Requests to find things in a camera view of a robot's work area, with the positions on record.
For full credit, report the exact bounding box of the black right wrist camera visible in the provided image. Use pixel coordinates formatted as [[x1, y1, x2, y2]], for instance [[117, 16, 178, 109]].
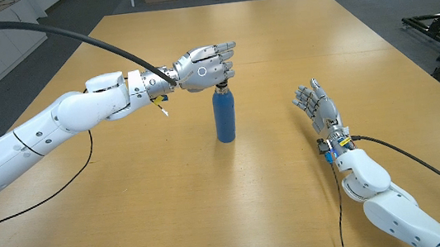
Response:
[[315, 137, 331, 154]]

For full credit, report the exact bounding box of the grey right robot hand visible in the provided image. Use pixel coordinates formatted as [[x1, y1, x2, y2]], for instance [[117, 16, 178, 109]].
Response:
[[289, 75, 345, 137]]

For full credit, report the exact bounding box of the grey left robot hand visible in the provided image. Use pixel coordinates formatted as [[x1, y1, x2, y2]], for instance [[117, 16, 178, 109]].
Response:
[[170, 40, 242, 95]]

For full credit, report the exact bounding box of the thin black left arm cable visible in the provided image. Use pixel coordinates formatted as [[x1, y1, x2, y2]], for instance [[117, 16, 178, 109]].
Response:
[[0, 129, 102, 231]]

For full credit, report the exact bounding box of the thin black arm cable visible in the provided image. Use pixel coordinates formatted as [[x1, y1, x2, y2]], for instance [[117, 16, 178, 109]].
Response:
[[329, 159, 348, 247], [0, 129, 102, 231]]

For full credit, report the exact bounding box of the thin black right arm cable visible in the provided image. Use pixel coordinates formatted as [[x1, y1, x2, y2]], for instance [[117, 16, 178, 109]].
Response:
[[329, 159, 348, 247]]

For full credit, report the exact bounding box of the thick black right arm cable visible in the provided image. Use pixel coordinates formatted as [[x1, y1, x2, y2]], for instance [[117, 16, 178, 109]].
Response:
[[349, 125, 440, 228]]

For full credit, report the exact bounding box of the blue metal bottle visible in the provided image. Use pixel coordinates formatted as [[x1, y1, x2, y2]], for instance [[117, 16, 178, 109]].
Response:
[[211, 84, 239, 145]]

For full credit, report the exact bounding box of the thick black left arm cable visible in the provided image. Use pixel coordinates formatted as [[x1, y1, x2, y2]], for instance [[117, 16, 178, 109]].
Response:
[[0, 1, 178, 107]]

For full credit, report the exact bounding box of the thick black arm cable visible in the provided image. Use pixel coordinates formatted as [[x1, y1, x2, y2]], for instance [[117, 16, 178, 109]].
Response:
[[0, 1, 178, 107], [349, 125, 440, 228]]

